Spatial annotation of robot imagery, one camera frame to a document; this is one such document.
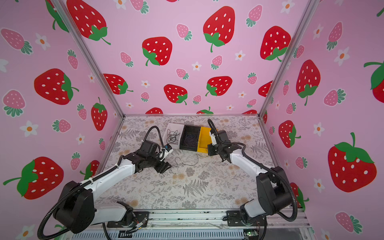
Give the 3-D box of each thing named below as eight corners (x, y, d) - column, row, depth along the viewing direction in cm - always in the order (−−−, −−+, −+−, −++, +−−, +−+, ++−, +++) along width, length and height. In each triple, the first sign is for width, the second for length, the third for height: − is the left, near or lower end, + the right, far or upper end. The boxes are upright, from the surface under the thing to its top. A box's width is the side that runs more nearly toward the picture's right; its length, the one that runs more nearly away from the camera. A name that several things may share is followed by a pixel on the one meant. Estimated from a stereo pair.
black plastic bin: (180, 150, 102) (179, 144, 97) (185, 131, 114) (184, 124, 108) (197, 152, 101) (196, 146, 95) (200, 132, 113) (200, 126, 107)
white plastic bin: (164, 148, 103) (161, 142, 97) (170, 129, 114) (168, 122, 108) (179, 150, 102) (178, 143, 96) (184, 130, 113) (183, 124, 107)
